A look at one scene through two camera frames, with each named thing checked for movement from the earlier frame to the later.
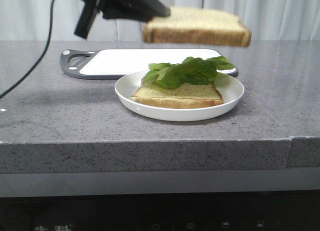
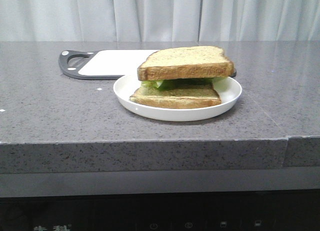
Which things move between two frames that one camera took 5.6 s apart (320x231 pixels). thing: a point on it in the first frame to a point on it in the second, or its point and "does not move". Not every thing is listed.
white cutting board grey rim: x=105 y=64 does not move
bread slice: x=196 y=26 to x=191 y=62
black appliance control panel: x=288 y=210 does not move
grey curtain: x=270 y=15 does not move
